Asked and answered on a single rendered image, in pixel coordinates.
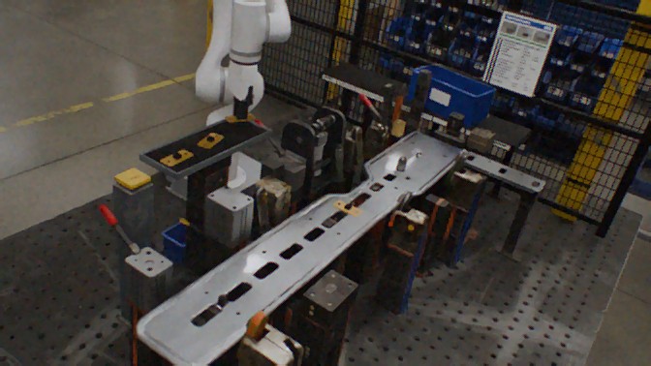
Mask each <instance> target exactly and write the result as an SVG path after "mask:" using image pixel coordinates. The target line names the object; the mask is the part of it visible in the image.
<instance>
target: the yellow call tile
mask: <svg viewBox="0 0 651 366"><path fill-rule="evenodd" d="M114 180H115V181H117V182H118V183H120V184H122V185H125V186H126V188H128V189H130V190H133V189H135V187H138V186H140V185H142V184H144V183H146V182H150V181H151V177H150V176H147V175H145V173H143V172H142V171H140V170H138V169H136V168H131V169H129V170H127V171H124V172H121V173H118V175H116V176H114Z"/></svg>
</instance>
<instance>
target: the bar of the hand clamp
mask: <svg viewBox="0 0 651 366"><path fill-rule="evenodd" d="M381 89H383V104H382V120H381V125H385V126H387V127H388V126H389V128H388V129H387V130H388V131H389V132H390V127H391V113H392V98H393V93H394V95H398V94H399V93H400V88H399V87H395V88H393V85H391V84H388V85H386V86H385V87H381Z"/></svg>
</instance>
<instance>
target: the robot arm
mask: <svg viewBox="0 0 651 366"><path fill-rule="evenodd" d="M212 6H213V18H212V35H211V40H210V45H209V48H208V50H207V53H206V55H205V57H204V59H203V60H202V62H201V64H200V65H199V66H198V69H197V71H196V73H195V75H194V79H193V92H194V94H195V97H196V98H197V99H198V100H200V101H203V102H206V103H222V104H229V105H227V106H224V107H221V109H218V110H216V111H213V112H211V113H210V114H209V115H208V116H207V120H206V126H208V125H211V124H213V123H217V121H219V120H222V119H224V116H229V115H233V116H236V119H237V120H241V119H247V118H248V113H249V112H250V111H251V110H252V109H254V107H255V106H256V105H257V104H258V103H259V101H260V100H261V98H262V96H263V93H264V80H263V78H262V76H261V75H260V74H259V73H258V65H257V64H258V63H259V61H260V60H261V52H262V44H263V43H264V42H271V43H272V44H283V42H285V41H287V40H288V39H289V37H290V35H291V23H290V18H289V12H288V8H287V5H286V2H285V0H212ZM228 53H229V54H230V58H231V62H230V66H229V67H222V66H221V65H220V64H221V61H222V59H223V58H224V57H225V55H226V54H228ZM237 160H238V152H236V153H234V154H232V165H231V166H230V172H229V186H231V187H232V188H233V189H238V187H239V186H242V185H243V184H244V183H245V181H246V172H245V171H244V169H243V168H240V167H239V166H238V165H237Z"/></svg>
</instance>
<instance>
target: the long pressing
mask: <svg viewBox="0 0 651 366"><path fill-rule="evenodd" d="M412 142H413V143H412ZM462 151H463V150H461V149H458V147H456V146H453V145H451V144H448V143H445V142H442V141H440V140H438V139H436V138H432V137H428V136H427V135H426V134H422V133H420V132H418V131H414V132H411V133H410V134H407V136H406V137H404V138H402V139H401V140H399V141H398V142H395V143H394V144H393V145H392V146H390V147H389V148H388V149H387V150H386V151H383V152H382V153H380V154H379V155H377V156H376V157H374V158H373V159H370V160H369V161H367V163H366V164H364V165H363V168H362V170H363V172H364V174H365V177H366V181H365V182H363V183H362V184H360V185H359V186H358V187H356V188H355V189H354V190H352V191H351V192H350V193H348V194H344V195H335V194H327V195H323V196H320V197H319V198H316V199H315V200H313V202H312V203H310V204H309V205H307V206H305V207H303V208H302V209H300V210H299V211H297V212H296V213H295V214H294V215H293V216H291V217H290V218H288V219H287V220H285V221H284V222H282V223H281V224H278V225H277V226H275V227H274V229H272V230H271V231H269V232H268V233H265V234H264V235H262V236H261V237H259V238H258V239H256V241H255V242H252V243H251V244H249V245H248V246H246V247H245V248H243V249H242V250H239V251H238V252H236V253H235V255H233V256H232V257H230V258H229V259H226V260H225V261H223V262H222V263H220V264H219V265H217V267H216V268H213V269H212V270H210V271H209V272H207V273H206V274H204V275H203V276H200V277H199V278H198V280H197V281H195V282H194V283H192V284H191V285H188V286H187V287H185V288H184V289H182V290H181V291H180V292H179V293H178V294H175V295H174V296H172V297H171V298H169V299H168V300H166V301H165V302H162V303H161V305H159V306H158V307H156V308H155V309H153V310H152V311H149V312H148V313H146V314H145V315H143V316H142V318H141V319H140V320H139V321H137V323H136V336H137V337H139V339H140V340H141V341H142V342H143V343H144V344H145V345H147V346H148V347H149V348H151V349H153V350H154V351H156V352H157V353H159V355H160V356H161V357H163V358H165V359H166V360H167V361H168V362H169V363H171V364H172V365H173V366H210V365H211V364H212V363H213V362H216V361H217V360H218V359H219V358H220V357H222V356H223V354H224V353H225V352H226V351H229V350H230V349H231V348H232V347H233V346H234V345H236V344H237V342H238V341H239V340H240V339H242V338H243V337H244V334H245V332H246V328H247V326H246V324H247V322H248V320H249V319H250V317H251V316H253V315H255V314H256V313H257V312H258V311H260V310H261V311H263V312H264V313H265V314H266V315H268V316H269V315H270V314H272V313H273V312H274V311H275V310H276V309H278V308H279V307H281V306H282V304H283V303H284V302H286V301H287V300H288V299H289V298H290V297H291V296H294V295H295V294H296V292H297V291H298V290H300V289H301V288H302V287H303V286H304V285H307V284H308V283H309V282H310V281H311V279H312V278H314V277H315V276H316V275H317V274H318V273H320V272H322V271H323V270H324V269H325V268H326V266H327V265H329V264H330V263H331V262H333V261H334V260H336V259H337V258H338V257H339V256H340V255H342V253H343V252H344V251H346V250H347V249H348V248H350V247H351V246H352V245H353V244H354V243H355V242H357V241H358V240H359V239H360V238H361V237H362V236H363V235H364V234H365V233H366V232H368V231H369V230H371V229H372V228H373V227H374V226H375V225H376V224H378V223H379V222H380V221H381V220H382V219H383V218H385V217H386V216H387V215H388V213H389V212H391V211H392V210H393V209H394V208H395V206H397V204H398V202H397V201H398V199H399V197H400V196H401V195H402V194H403V193H404V192H405V191H406V190H408V191H411V192H412V193H413V194H414V195H413V198H414V197H418V196H420V195H423V194H424V193H425V192H426V191H428V190H429V189H430V187H431V186H432V185H433V184H434V183H437V182H438V181H439V180H440V179H441V178H442V177H443V176H444V175H446V173H447V172H449V171H450V170H451V169H452V167H453V165H454V163H455V158H456V156H457V155H458V154H459V153H461V152H462ZM417 153H418V158H417V157H416V155H417ZM419 153H421V155H420V154H419ZM401 156H405V157H406V159H407V165H406V168H405V171H400V170H397V169H395V168H397V164H398V160H399V158H400V157H401ZM444 156H446V157H444ZM388 174H392V176H394V177H395V178H394V179H393V180H392V181H387V180H385V179H383V178H385V177H386V176H388ZM406 178H408V179H406ZM376 183H378V184H381V185H383V186H385V187H383V189H381V190H380V191H379V192H374V191H372V190H369V189H370V187H372V186H373V185H375V184H376ZM394 187H397V189H394ZM362 194H366V195H368V196H370V198H368V199H367V200H366V201H365V202H364V203H363V204H362V205H361V206H359V207H357V208H358V209H360V210H362V213H361V215H360V216H358V217H354V216H352V215H350V213H348V212H346V213H347V215H348V216H347V217H344V218H343V219H342V220H340V221H339V222H338V223H336V224H335V225H334V226H332V227H330V229H327V228H326V227H325V226H323V225H322V223H323V222H324V221H326V220H327V219H328V218H330V217H332V216H334V215H335V213H336V212H338V211H342V210H340V209H338V208H336V207H334V206H333V204H334V203H336V202H337V201H338V200H339V199H340V200H342V202H344V203H348V204H349V203H351V202H352V200H353V199H355V198H356V197H359V196H360V195H362ZM310 219H312V220H310ZM314 229H321V230H323V231H324V232H325V233H323V234H322V235H321V236H318V237H317V238H316V239H315V241H313V242H308V241H305V239H304V238H303V236H305V235H307V234H308V233H310V232H311V231H312V230H314ZM337 233H340V234H337ZM292 245H298V246H300V247H301V248H302V250H300V251H299V252H298V253H297V255H295V256H294V257H293V258H290V259H283V258H281V257H279V255H282V253H283V252H284V251H286V250H287V249H288V248H290V247H291V246H292ZM263 251H265V253H263ZM269 262H273V263H275V264H276V265H278V268H277V269H276V270H275V271H273V272H272V273H271V274H269V275H268V276H267V277H265V278H263V279H259V278H257V277H255V276H253V274H255V273H256V272H258V271H259V270H260V269H262V268H263V267H264V265H266V264H268V263H269ZM242 283H245V284H247V285H249V286H250V287H251V288H250V289H249V290H248V291H246V293H245V294H244V295H242V296H241V297H239V298H237V299H236V301H233V302H231V301H229V300H227V301H229V303H227V304H226V306H225V307H223V308H221V307H220V306H218V304H217V302H218V296H219V295H220V294H224V295H226V294H227V293H230V291H231V290H233V289H234V288H235V287H237V286H238V285H239V284H242ZM207 292H208V294H206V293H207ZM210 306H216V307H217V308H219V309H220V310H221V312H220V313H219V314H218V315H217V316H214V317H213V319H212V320H210V321H209V322H207V323H206V324H205V325H204V326H200V327H197V326H195V325H193V324H192V323H191V321H192V320H193V319H194V318H195V317H196V316H197V315H198V314H200V313H202V312H203V311H205V310H206V309H207V308H209V307H210ZM237 313H239V315H238V314H237Z"/></svg>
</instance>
